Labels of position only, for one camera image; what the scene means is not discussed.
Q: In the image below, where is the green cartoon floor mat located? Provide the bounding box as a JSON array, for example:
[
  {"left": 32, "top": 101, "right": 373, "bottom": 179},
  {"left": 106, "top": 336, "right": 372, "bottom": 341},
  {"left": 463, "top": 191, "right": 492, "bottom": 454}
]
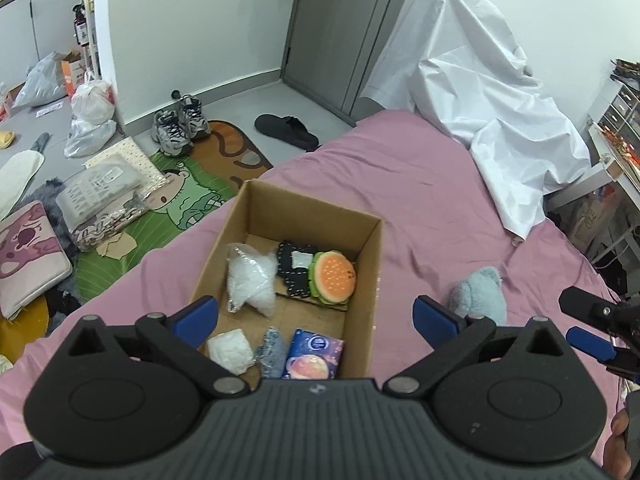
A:
[{"left": 75, "top": 120, "right": 272, "bottom": 301}]

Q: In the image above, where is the black dotted cloth pad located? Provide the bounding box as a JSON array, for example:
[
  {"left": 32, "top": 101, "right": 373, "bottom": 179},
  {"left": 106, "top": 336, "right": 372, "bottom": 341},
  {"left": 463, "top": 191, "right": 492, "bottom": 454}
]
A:
[{"left": 277, "top": 240, "right": 318, "bottom": 299}]

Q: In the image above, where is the white drawer desk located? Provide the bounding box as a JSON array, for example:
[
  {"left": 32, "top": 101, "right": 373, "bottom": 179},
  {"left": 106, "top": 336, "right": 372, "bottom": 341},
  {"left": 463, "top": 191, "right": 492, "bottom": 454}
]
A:
[{"left": 547, "top": 60, "right": 639, "bottom": 263}]

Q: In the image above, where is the grey fluffy plush toy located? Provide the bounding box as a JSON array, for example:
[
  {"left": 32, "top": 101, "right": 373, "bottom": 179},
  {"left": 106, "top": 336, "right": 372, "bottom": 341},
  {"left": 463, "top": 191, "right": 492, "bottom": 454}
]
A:
[{"left": 449, "top": 266, "right": 508, "bottom": 326}]

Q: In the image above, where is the dark spray bottle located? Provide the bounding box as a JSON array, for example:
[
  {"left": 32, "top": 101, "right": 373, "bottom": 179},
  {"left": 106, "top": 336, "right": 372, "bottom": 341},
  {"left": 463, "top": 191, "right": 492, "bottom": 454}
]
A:
[{"left": 73, "top": 3, "right": 90, "bottom": 48}]

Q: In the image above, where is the blue grey knitted cloth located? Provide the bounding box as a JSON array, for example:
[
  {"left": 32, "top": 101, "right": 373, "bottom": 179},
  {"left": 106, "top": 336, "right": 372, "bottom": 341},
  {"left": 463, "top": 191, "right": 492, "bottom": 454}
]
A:
[{"left": 255, "top": 326, "right": 288, "bottom": 379}]

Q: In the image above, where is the brown cardboard box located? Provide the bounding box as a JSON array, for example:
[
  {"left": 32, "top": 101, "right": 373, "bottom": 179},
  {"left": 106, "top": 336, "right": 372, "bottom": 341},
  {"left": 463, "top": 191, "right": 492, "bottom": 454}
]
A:
[{"left": 193, "top": 180, "right": 383, "bottom": 378}]

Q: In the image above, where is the plush hamburger toy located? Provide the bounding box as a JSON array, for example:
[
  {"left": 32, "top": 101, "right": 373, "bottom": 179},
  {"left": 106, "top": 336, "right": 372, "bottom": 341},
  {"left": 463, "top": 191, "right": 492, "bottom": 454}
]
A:
[{"left": 308, "top": 250, "right": 357, "bottom": 308}]

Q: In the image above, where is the left grey sneaker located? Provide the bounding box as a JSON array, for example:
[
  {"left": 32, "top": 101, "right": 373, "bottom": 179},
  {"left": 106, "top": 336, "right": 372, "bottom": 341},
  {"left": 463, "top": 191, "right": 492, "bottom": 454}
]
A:
[{"left": 151, "top": 110, "right": 193, "bottom": 157}]

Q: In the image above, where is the packaged folded textile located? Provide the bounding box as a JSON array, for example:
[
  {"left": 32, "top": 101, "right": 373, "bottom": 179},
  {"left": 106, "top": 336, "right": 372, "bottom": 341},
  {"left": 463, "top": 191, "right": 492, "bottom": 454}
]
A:
[{"left": 55, "top": 156, "right": 148, "bottom": 252}]

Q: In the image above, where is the pink bed sheet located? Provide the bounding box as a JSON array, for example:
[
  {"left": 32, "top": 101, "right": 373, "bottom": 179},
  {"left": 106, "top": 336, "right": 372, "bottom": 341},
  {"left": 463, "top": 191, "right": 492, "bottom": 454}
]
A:
[{"left": 1, "top": 110, "right": 615, "bottom": 454}]

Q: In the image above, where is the beige dotted fabric pack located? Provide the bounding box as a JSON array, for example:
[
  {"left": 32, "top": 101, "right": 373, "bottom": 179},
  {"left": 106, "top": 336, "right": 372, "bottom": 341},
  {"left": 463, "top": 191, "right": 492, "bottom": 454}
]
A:
[{"left": 84, "top": 138, "right": 168, "bottom": 198}]

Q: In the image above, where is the white draped sheet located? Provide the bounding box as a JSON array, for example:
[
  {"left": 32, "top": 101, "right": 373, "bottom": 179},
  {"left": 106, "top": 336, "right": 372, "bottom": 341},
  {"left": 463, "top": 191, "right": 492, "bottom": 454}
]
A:
[{"left": 361, "top": 0, "right": 591, "bottom": 238}]

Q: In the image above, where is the person's right hand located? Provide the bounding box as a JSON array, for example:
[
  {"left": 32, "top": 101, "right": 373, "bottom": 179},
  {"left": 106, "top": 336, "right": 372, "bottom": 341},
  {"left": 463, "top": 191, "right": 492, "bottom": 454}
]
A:
[{"left": 603, "top": 410, "right": 631, "bottom": 480}]

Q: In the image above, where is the white oval slipper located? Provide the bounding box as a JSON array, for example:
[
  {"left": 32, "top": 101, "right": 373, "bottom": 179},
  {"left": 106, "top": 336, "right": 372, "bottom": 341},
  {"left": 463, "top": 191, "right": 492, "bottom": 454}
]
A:
[{"left": 0, "top": 150, "right": 44, "bottom": 220}]

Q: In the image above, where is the grey plastic bag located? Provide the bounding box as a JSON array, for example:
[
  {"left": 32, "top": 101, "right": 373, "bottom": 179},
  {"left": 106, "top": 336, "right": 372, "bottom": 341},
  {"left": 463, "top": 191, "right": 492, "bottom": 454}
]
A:
[{"left": 14, "top": 51, "right": 66, "bottom": 108}]

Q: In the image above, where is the pink cartoon cushion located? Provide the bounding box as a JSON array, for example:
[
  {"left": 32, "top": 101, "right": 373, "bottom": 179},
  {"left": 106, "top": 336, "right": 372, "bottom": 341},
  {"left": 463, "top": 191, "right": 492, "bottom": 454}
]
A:
[{"left": 0, "top": 200, "right": 72, "bottom": 320}]

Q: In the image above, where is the clear plastic bag white filling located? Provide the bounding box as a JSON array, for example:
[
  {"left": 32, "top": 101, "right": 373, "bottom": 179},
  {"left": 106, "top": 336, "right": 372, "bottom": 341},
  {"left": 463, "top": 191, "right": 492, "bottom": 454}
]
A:
[{"left": 227, "top": 243, "right": 278, "bottom": 318}]

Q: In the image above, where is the right grey sneaker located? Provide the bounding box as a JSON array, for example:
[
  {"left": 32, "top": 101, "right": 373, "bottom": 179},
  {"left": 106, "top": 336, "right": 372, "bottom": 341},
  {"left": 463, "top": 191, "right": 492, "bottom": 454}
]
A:
[{"left": 178, "top": 94, "right": 212, "bottom": 141}]

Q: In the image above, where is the grey door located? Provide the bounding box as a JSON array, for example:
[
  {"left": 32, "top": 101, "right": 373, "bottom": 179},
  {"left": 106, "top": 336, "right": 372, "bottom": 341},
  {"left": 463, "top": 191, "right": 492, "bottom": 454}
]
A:
[{"left": 281, "top": 0, "right": 405, "bottom": 125}]

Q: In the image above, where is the white soft bundle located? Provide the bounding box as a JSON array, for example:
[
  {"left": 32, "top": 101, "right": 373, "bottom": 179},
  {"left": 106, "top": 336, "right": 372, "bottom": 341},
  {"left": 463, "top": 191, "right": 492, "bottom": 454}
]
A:
[{"left": 206, "top": 328, "right": 255, "bottom": 376}]

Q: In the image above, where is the purple tissue packet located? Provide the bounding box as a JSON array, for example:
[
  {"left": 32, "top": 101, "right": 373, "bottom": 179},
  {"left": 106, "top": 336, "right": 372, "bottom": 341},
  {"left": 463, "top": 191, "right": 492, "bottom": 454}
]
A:
[{"left": 282, "top": 328, "right": 344, "bottom": 380}]

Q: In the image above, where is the black slipper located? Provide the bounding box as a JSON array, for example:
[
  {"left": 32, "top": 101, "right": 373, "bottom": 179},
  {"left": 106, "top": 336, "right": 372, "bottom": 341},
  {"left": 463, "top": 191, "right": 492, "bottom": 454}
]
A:
[{"left": 254, "top": 114, "right": 320, "bottom": 152}]

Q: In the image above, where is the grey sneaker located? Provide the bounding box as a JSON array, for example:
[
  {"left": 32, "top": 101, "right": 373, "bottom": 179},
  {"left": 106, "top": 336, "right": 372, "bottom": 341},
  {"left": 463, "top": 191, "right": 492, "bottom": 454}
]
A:
[
  {"left": 151, "top": 110, "right": 193, "bottom": 157},
  {"left": 178, "top": 94, "right": 212, "bottom": 141}
]

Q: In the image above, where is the white red plastic bag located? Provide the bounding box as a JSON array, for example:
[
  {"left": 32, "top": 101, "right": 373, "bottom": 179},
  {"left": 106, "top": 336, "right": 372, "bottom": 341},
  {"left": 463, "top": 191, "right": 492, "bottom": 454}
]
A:
[{"left": 70, "top": 72, "right": 116, "bottom": 126}]

